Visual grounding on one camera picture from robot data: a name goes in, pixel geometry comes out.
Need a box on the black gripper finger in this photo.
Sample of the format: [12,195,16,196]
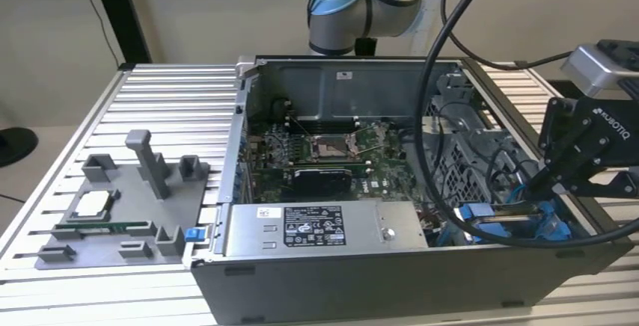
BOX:
[527,96,611,197]
[551,165,639,197]

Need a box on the hard disk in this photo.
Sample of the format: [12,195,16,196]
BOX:
[457,201,546,230]

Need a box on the grey metal disk bay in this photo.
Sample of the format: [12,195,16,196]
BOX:
[417,71,575,247]

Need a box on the black RAM slot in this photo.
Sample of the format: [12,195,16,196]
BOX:
[289,156,369,166]

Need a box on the green motherboard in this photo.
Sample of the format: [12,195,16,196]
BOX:
[247,116,426,206]

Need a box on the metal socket cover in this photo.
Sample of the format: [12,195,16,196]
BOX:
[349,124,390,155]

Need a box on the CPU socket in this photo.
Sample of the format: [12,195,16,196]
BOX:
[309,133,361,159]

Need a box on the black graphics card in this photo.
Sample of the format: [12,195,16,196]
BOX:
[289,167,354,202]

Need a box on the black open PC case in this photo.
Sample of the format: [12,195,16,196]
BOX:
[193,55,635,325]

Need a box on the silver power supply unit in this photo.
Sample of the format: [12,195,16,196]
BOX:
[222,200,431,259]

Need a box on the grey parts rack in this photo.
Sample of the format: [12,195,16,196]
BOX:
[34,129,214,271]

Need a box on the green RAM stick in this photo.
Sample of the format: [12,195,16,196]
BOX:
[54,220,153,233]

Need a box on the silver CPU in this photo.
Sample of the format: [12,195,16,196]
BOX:
[74,192,115,218]

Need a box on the black round stand foot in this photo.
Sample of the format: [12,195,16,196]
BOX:
[0,126,41,168]

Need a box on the black disk wire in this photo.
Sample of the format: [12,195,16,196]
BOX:
[483,145,543,194]

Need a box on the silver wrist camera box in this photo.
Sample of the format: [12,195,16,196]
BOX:
[558,40,639,98]

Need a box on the blue disk wire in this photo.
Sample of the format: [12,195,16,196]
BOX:
[507,174,534,204]

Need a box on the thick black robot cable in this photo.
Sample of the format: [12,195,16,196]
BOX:
[411,0,639,249]

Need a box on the thin black camera cable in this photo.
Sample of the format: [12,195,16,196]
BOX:
[446,0,581,70]

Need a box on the black upright frame post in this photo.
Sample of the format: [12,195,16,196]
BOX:
[87,0,154,64]

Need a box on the thin black wall cable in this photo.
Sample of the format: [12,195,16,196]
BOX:
[74,0,126,66]

